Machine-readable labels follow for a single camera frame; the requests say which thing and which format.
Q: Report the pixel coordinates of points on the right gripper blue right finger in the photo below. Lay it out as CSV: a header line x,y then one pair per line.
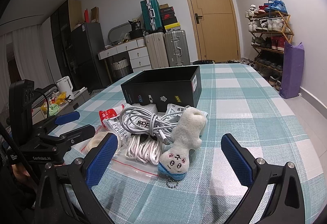
x,y
250,174

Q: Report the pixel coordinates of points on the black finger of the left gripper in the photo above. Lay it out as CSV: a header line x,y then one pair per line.
x,y
73,137

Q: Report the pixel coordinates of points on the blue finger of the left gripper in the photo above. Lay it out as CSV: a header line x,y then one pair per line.
x,y
56,120

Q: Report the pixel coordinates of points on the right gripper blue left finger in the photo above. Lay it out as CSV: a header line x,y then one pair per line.
x,y
87,173

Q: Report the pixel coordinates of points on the red white tissue packet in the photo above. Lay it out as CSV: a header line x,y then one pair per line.
x,y
110,113

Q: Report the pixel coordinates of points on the adidas shoelaces plastic bag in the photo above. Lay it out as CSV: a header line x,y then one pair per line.
x,y
137,157

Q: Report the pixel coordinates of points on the white plush toy keychain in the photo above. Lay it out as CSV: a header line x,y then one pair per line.
x,y
185,137

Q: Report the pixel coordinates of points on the white medicine sachet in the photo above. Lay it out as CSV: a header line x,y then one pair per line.
x,y
115,125
176,111

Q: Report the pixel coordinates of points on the person's left hand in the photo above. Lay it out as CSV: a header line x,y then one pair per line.
x,y
20,172

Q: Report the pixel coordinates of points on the grey low cabinet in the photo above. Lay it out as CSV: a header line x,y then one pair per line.
x,y
57,103

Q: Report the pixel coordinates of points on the white electric kettle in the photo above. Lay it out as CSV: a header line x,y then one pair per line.
x,y
65,85

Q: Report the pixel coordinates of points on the dark refrigerator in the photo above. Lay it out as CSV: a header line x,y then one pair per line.
x,y
87,41

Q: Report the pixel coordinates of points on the teal checkered tablecloth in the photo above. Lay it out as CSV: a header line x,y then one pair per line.
x,y
240,102

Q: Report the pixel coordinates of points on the woven laundry basket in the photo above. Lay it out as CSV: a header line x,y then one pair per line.
x,y
120,68

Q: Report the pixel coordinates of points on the white drawer desk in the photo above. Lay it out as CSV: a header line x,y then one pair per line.
x,y
134,52

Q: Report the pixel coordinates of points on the oval mirror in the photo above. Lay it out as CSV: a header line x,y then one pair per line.
x,y
118,33

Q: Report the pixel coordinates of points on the tall wooden cabinet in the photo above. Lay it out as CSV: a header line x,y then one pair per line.
x,y
63,21

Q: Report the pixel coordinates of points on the black open cardboard box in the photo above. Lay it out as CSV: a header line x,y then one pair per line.
x,y
162,86

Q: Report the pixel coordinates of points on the beige suitcase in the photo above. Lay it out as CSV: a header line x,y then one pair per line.
x,y
156,50

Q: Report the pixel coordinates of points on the purple fabric bag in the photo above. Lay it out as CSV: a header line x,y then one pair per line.
x,y
293,67

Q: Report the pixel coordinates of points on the silver suitcase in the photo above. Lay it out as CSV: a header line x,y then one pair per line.
x,y
176,48

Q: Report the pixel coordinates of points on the teal suitcase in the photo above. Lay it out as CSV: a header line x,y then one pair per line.
x,y
151,16

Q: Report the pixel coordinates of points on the stack of shoe boxes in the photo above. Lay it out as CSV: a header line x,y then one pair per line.
x,y
168,17

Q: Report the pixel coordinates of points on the wooden shoe rack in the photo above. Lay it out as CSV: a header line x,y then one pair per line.
x,y
270,32

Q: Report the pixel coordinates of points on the blue plastic bag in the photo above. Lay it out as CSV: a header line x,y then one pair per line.
x,y
276,5

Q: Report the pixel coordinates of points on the wooden door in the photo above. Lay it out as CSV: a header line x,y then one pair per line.
x,y
215,29

